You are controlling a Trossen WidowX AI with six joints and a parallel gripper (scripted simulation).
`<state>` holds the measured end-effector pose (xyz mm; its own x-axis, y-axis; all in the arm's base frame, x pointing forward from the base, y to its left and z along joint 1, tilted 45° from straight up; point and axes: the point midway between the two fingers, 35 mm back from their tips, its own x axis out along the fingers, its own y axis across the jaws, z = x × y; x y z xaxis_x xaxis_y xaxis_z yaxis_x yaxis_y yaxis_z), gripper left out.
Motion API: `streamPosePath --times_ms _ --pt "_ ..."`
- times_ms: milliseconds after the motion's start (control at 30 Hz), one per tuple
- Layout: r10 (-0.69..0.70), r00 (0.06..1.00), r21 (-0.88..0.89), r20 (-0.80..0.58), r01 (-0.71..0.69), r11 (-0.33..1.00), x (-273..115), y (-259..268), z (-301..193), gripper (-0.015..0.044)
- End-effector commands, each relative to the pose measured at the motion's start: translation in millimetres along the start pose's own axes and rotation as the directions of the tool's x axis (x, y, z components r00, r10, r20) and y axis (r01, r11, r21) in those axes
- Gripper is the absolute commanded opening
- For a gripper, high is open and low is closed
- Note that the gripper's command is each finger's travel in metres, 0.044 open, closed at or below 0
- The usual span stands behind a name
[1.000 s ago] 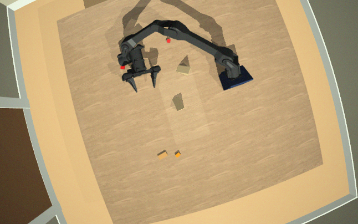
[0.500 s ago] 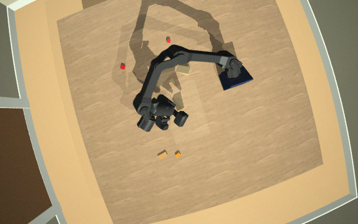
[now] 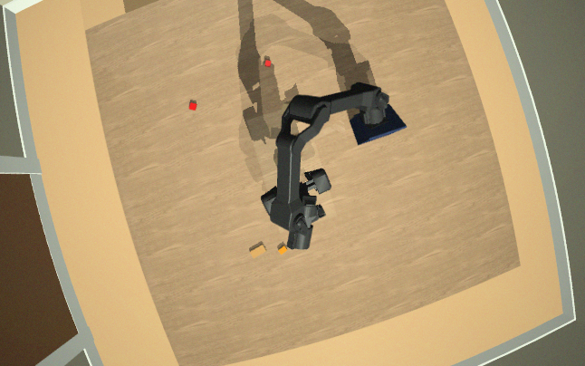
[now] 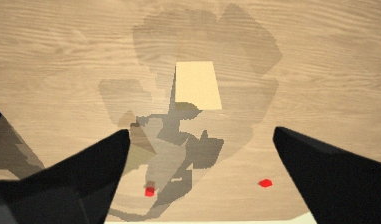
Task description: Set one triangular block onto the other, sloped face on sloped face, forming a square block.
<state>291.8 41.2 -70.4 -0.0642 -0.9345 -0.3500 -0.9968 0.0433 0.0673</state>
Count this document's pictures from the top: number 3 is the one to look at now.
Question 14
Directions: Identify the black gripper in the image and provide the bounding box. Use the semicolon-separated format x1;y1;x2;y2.
261;168;331;216

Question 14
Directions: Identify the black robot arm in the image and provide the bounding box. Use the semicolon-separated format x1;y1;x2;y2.
270;82;389;250

